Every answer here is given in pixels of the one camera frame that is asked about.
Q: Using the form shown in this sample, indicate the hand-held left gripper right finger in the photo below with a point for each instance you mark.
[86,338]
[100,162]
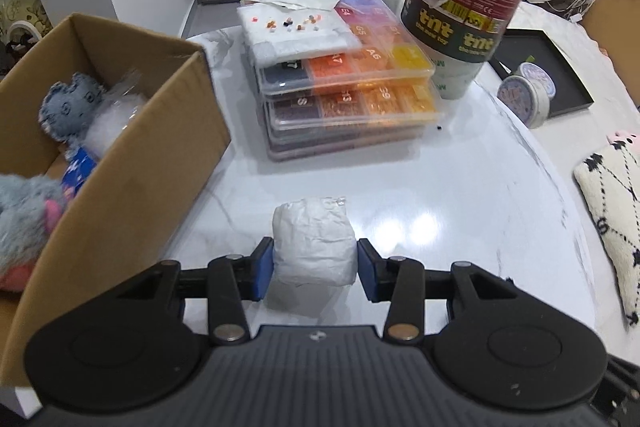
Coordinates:
[367,272]

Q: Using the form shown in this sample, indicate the yellow printed bag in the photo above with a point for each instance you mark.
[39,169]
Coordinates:
[22,7]

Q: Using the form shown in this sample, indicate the black tray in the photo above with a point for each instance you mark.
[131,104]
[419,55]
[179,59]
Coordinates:
[560,72]

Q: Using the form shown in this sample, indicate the blue grey felt plush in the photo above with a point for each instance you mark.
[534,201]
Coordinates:
[67,107]

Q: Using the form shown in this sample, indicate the grey pink plush toy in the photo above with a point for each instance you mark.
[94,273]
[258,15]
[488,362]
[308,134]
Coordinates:
[27,217]

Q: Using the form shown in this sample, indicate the clear bead organizer box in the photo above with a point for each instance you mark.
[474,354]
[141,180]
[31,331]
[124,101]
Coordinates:
[345,139]
[370,52]
[380,104]

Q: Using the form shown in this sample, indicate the white cloth with beads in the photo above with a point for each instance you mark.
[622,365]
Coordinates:
[295,34]

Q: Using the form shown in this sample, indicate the brown cardboard box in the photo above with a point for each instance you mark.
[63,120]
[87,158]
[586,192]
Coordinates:
[150,167]

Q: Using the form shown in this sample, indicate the cream knit cushion black pattern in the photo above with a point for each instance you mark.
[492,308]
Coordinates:
[612,217]

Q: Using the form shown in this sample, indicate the white soft packet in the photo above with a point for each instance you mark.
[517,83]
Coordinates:
[312,242]

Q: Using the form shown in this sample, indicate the pink white small pouch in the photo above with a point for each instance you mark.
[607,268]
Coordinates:
[625,139]

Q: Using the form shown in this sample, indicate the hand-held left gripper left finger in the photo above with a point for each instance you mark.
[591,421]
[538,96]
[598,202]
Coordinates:
[262,268]

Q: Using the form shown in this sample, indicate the blue white tissue packet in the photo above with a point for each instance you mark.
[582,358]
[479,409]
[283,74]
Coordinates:
[77,169]

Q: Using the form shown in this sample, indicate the clear bag white stuffing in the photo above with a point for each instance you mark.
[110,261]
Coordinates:
[117,117]

